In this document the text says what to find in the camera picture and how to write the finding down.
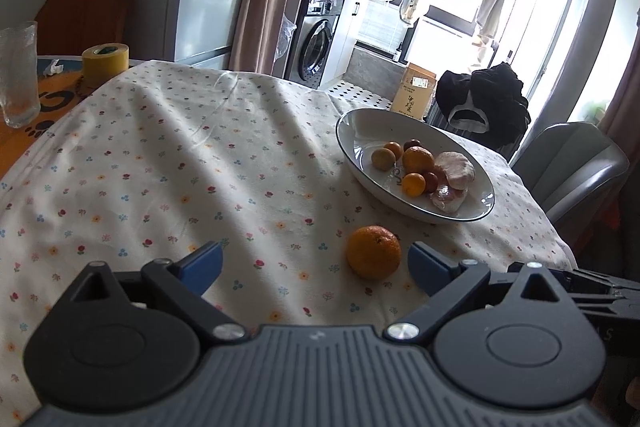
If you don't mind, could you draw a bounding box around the white bowl with dark rim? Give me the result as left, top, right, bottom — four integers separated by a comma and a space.
335, 108, 496, 223

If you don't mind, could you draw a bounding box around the cardboard box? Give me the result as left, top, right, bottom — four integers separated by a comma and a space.
390, 62, 439, 121

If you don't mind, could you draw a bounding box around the floral tablecloth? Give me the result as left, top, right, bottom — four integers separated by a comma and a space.
0, 59, 576, 413

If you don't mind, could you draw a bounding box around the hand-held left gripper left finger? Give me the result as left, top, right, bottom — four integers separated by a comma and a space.
64, 241, 249, 341

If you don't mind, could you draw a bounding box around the orange paw print mat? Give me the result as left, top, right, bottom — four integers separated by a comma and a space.
0, 56, 117, 180

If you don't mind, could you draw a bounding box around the grey washing machine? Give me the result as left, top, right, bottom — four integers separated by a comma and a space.
284, 0, 347, 88

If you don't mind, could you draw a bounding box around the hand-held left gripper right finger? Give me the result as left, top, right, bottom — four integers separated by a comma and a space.
384, 241, 572, 341

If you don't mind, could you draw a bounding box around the yellow tape roll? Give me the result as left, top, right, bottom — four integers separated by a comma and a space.
82, 41, 130, 86

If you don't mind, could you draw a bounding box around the large orange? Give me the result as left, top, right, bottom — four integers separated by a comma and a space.
347, 225, 402, 281
402, 146, 436, 174

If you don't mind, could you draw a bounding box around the black clothing pile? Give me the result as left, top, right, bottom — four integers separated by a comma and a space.
434, 62, 532, 148

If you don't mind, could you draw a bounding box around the grey chair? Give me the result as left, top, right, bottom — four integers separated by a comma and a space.
509, 122, 631, 230

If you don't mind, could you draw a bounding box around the wooden chair back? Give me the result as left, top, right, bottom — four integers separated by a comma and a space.
34, 0, 137, 58

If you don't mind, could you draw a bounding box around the clear plastic bag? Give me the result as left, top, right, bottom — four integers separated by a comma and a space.
275, 14, 297, 60

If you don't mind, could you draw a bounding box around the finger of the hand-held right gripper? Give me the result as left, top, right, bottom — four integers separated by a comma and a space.
550, 269, 640, 308

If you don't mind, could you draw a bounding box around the clear drinking glass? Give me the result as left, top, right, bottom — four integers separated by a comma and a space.
0, 20, 42, 129

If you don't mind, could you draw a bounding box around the white cabinet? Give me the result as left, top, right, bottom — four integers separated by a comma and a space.
320, 0, 370, 90

